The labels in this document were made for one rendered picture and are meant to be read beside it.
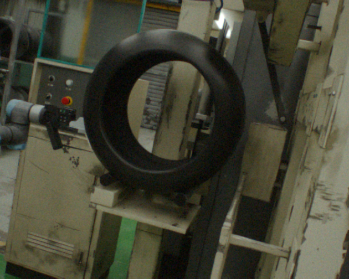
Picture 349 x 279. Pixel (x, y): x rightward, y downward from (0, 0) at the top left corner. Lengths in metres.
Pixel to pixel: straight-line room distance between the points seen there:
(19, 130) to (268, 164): 0.99
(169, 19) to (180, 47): 9.70
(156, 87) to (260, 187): 9.38
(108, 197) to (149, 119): 9.55
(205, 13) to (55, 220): 1.39
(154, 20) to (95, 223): 9.19
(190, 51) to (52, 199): 1.35
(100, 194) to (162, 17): 9.78
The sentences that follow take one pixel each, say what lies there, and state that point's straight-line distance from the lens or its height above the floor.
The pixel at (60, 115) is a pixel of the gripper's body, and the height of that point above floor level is 1.08.
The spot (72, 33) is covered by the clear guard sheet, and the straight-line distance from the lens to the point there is 2.43.
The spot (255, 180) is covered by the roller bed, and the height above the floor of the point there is 0.98.
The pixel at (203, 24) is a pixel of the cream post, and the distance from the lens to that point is 1.87.
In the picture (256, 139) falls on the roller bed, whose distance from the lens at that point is 1.76.
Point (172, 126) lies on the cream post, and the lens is 1.87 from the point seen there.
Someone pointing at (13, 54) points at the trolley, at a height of 1.23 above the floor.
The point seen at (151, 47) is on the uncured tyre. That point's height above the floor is 1.39.
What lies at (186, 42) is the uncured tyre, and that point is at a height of 1.43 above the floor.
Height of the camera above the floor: 1.29
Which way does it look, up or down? 8 degrees down
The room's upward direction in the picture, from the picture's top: 12 degrees clockwise
